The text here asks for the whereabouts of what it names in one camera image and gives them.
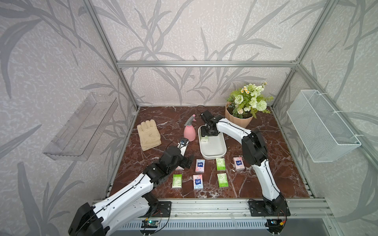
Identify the green white tissue pack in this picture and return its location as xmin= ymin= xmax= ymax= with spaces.
xmin=172 ymin=174 xmax=182 ymax=188

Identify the right circuit board with wires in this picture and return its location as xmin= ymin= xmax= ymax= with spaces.
xmin=265 ymin=219 xmax=286 ymax=229

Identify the aluminium cage frame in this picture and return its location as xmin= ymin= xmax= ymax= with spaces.
xmin=90 ymin=1 xmax=378 ymax=236

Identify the clear acrylic wall shelf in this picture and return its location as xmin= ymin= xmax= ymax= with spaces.
xmin=43 ymin=92 xmax=119 ymax=161

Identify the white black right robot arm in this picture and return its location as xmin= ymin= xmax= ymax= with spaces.
xmin=200 ymin=110 xmax=285 ymax=213

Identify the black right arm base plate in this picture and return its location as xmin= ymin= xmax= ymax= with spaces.
xmin=248 ymin=198 xmax=291 ymax=217

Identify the pink spray bottle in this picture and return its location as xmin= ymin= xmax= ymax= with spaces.
xmin=184 ymin=114 xmax=196 ymax=142

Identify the cream fabric work glove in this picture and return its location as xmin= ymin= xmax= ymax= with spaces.
xmin=137 ymin=120 xmax=161 ymax=151

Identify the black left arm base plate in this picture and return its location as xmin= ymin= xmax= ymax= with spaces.
xmin=146 ymin=201 xmax=172 ymax=217

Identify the green circuit board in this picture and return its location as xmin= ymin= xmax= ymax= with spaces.
xmin=140 ymin=219 xmax=160 ymax=230

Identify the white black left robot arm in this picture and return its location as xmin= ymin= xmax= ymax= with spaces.
xmin=68 ymin=145 xmax=194 ymax=236

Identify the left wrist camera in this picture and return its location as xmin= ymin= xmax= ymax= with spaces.
xmin=177 ymin=138 xmax=189 ymax=156

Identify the beige pot with flowers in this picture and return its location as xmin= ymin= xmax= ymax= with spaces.
xmin=225 ymin=82 xmax=273 ymax=128

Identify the white oval storage box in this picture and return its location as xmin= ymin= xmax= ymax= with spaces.
xmin=198 ymin=126 xmax=227 ymax=160

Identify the white wire mesh basket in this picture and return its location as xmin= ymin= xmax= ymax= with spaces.
xmin=287 ymin=89 xmax=361 ymax=163

